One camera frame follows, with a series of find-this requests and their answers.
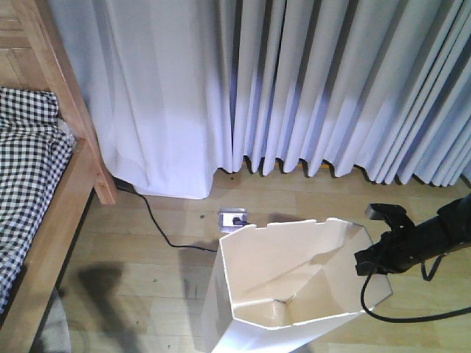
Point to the wooden bed frame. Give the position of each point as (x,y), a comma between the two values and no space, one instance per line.
(33,58)

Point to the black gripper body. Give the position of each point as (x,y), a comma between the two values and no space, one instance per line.
(396,252)

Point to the black white checkered bedding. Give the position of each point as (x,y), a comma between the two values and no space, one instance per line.
(35,151)

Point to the white curtain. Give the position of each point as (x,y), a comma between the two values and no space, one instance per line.
(180,89)

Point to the floor power socket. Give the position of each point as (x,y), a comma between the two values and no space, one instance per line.
(232,218)

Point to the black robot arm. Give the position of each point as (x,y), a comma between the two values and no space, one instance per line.
(454,218)

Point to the grey round rug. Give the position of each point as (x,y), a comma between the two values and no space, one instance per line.
(53,334)

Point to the white trash bin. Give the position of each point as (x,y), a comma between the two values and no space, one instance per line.
(278,287)

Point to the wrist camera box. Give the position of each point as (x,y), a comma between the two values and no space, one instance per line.
(379,211)

